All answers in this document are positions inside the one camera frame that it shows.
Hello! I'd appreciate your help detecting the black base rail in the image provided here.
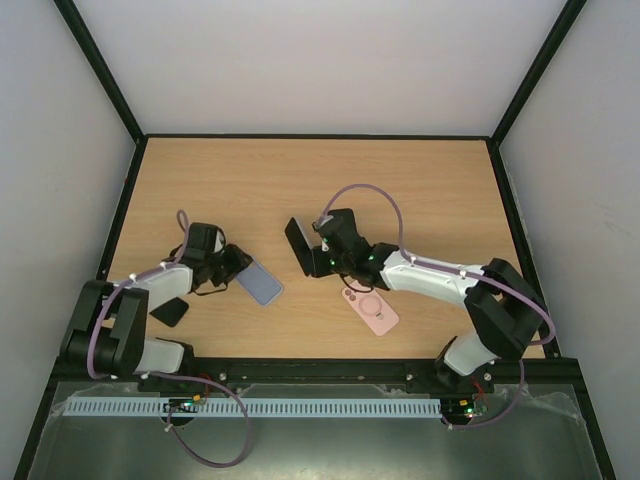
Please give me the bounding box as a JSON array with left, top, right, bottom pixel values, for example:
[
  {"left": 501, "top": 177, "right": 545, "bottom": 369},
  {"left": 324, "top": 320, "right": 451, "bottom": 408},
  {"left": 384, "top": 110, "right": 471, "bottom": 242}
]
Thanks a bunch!
[{"left": 49, "top": 357, "right": 586, "bottom": 398}]

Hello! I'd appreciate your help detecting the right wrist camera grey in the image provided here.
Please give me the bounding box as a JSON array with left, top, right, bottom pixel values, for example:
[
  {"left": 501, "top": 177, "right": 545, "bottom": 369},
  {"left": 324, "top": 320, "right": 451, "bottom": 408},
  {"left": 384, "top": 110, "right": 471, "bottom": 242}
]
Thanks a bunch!
[{"left": 313, "top": 208, "right": 360, "bottom": 250}]

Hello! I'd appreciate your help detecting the pink phone case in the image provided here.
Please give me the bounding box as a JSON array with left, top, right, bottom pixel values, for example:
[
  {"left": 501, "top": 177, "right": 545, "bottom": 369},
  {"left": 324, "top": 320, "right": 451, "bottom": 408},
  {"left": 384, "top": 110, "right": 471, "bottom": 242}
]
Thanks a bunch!
[{"left": 341, "top": 282, "right": 400, "bottom": 336}]

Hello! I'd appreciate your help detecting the purple cable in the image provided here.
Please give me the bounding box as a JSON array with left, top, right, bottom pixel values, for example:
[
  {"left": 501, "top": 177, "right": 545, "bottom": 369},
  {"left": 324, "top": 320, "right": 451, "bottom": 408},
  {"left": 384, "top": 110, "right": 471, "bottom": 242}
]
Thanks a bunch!
[
  {"left": 319, "top": 182, "right": 557, "bottom": 431},
  {"left": 87, "top": 209, "right": 191, "bottom": 381}
]

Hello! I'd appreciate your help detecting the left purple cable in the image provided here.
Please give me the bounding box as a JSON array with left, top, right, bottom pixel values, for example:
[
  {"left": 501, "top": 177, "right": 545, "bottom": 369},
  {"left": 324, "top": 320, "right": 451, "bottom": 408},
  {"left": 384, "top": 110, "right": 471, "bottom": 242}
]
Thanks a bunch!
[{"left": 87, "top": 209, "right": 191, "bottom": 381}]

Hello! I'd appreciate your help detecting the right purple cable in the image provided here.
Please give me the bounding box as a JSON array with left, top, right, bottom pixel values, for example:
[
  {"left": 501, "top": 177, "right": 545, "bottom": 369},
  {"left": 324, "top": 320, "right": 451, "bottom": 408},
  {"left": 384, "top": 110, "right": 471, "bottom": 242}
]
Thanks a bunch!
[{"left": 319, "top": 182, "right": 557, "bottom": 431}]

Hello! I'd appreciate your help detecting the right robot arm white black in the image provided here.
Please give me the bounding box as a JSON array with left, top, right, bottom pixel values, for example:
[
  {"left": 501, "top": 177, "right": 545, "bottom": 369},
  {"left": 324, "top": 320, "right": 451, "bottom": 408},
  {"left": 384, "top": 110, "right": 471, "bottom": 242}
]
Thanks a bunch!
[{"left": 303, "top": 238, "right": 550, "bottom": 392}]

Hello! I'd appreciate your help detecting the black aluminium frame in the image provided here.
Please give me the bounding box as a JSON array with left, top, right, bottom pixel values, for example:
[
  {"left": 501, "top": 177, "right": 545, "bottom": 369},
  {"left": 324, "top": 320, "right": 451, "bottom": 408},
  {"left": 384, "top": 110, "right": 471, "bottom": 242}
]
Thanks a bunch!
[{"left": 1, "top": 1, "right": 639, "bottom": 479}]

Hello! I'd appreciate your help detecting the lavender phone case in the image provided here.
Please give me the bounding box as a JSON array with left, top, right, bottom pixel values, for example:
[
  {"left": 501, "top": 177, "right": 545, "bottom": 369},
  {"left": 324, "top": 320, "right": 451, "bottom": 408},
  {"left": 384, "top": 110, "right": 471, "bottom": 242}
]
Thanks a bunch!
[{"left": 234, "top": 254, "right": 283, "bottom": 307}]

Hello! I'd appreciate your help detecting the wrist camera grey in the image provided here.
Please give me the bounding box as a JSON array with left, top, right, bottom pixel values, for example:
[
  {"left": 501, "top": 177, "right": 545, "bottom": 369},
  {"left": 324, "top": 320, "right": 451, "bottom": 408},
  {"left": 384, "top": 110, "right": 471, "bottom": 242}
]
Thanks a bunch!
[
  {"left": 313, "top": 208, "right": 360, "bottom": 250},
  {"left": 211, "top": 229, "right": 226, "bottom": 255}
]

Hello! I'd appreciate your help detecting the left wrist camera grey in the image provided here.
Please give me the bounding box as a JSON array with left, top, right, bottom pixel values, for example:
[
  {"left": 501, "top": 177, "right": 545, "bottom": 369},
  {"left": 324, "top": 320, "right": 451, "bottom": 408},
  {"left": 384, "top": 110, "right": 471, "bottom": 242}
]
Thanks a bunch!
[{"left": 211, "top": 229, "right": 226, "bottom": 255}]

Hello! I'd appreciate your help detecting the grey slotted cable duct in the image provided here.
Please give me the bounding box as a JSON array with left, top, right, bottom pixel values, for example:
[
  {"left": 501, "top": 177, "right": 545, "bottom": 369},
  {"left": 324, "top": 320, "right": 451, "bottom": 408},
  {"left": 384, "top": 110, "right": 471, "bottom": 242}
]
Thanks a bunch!
[{"left": 62, "top": 397, "right": 441, "bottom": 419}]

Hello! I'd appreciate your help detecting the black flat object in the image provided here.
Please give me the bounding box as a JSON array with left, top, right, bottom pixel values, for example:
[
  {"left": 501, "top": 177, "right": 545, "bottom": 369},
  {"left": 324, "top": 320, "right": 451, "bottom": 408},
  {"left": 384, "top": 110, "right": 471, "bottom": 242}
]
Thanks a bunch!
[{"left": 149, "top": 298, "right": 189, "bottom": 328}]

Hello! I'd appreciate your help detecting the black phone case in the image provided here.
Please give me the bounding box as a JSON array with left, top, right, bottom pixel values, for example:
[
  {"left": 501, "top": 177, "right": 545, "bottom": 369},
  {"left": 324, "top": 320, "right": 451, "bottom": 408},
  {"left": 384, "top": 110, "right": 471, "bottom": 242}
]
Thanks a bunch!
[{"left": 285, "top": 217, "right": 321, "bottom": 278}]

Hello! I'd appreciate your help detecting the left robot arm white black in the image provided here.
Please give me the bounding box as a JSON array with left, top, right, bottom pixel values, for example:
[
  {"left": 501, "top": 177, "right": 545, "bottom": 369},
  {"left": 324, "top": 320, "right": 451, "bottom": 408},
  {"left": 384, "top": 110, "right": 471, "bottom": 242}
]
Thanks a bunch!
[{"left": 60, "top": 210, "right": 253, "bottom": 379}]

